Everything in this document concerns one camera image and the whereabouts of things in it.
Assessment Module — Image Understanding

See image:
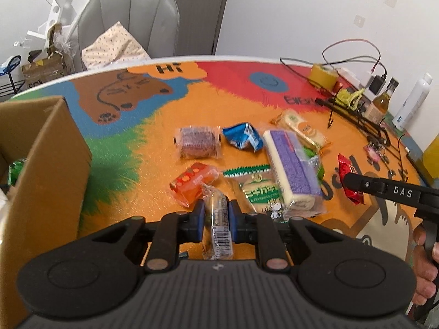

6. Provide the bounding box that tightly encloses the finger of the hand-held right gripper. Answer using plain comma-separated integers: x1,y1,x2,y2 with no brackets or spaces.
343,172,386,197

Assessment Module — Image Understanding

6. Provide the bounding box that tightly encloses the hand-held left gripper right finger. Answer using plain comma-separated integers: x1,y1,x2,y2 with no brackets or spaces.
228,199,350,271

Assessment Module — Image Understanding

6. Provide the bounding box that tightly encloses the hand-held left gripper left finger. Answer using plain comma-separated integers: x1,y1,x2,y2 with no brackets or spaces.
80,199,207,272

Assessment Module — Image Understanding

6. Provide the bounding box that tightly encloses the red snack packet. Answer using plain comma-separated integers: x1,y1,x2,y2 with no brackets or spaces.
338,153,366,206

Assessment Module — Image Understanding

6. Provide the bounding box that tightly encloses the clear brown snack bar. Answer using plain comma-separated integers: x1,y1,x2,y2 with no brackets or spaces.
201,183,235,261

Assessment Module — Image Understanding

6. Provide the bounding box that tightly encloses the purple white cake roll packet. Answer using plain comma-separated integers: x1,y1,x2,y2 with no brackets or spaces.
262,129,326,218

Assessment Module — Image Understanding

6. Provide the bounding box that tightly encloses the person's right hand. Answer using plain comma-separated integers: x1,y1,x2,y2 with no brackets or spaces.
412,224,439,307

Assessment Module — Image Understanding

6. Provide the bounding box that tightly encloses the orange snack packet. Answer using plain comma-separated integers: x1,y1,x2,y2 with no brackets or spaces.
170,163,218,208

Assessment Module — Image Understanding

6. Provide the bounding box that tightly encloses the green white bread packet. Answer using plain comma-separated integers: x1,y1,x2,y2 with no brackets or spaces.
223,164,289,222

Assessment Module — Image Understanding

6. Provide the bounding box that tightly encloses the light green snack packet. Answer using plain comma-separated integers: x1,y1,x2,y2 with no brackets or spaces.
302,146,325,179

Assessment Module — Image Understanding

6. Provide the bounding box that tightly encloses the brown glass bottle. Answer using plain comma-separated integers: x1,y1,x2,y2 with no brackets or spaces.
364,78,400,126

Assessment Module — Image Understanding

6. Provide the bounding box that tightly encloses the wrapped purple brown cake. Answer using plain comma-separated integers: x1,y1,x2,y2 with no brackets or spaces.
174,126,222,160

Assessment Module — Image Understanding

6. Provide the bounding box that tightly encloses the beige bread packet round label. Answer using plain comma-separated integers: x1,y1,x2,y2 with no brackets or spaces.
271,109,331,151

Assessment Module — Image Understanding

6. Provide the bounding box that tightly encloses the yellow green crumpled wrapper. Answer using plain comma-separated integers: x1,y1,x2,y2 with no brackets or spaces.
338,87,366,108

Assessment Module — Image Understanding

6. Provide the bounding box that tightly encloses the crumpled blue snack packet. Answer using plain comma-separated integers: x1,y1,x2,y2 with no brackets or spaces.
222,122,263,152

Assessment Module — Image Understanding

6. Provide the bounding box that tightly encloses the white spray bottle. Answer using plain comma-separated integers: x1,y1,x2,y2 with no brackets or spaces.
393,73,433,131

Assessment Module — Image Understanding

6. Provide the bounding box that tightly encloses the black charger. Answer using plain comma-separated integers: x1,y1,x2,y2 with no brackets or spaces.
368,75,386,95

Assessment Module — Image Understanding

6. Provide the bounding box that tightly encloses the white power strip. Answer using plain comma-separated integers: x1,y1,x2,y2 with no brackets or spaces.
338,67,373,91

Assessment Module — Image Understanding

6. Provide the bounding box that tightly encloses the yellow tape roll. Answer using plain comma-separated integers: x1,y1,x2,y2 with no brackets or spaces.
309,63,340,90

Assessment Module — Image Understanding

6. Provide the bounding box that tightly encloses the colourful cartoon table mat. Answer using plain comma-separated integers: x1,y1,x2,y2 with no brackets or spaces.
7,60,426,271

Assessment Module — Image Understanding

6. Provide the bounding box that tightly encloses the dotted cream pillow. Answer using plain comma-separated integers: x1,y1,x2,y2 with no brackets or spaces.
81,21,151,71

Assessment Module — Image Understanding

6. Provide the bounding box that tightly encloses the grey chair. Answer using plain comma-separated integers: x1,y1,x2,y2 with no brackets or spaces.
74,0,181,71

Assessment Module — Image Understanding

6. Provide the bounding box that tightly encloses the grey door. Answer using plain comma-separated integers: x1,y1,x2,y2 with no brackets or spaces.
128,0,234,55

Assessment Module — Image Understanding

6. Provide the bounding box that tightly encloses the worn brown cardboard box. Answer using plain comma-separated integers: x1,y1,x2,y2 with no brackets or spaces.
21,24,74,88

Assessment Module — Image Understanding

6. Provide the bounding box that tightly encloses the clear plastic wrap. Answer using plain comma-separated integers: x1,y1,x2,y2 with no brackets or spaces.
55,32,78,59

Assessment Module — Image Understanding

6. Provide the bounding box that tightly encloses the black shoe rack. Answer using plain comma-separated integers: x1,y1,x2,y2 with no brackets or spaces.
0,55,26,100

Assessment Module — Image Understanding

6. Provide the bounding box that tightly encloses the blue white bag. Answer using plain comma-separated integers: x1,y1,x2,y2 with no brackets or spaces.
0,55,22,76

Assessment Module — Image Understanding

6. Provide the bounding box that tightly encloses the pink keychain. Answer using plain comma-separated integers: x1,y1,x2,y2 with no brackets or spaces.
365,142,381,161

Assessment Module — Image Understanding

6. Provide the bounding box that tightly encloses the black wire rack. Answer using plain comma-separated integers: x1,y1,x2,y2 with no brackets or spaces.
316,89,412,182

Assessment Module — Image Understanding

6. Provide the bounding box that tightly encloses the black cable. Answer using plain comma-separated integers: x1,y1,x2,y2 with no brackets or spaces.
279,46,387,79

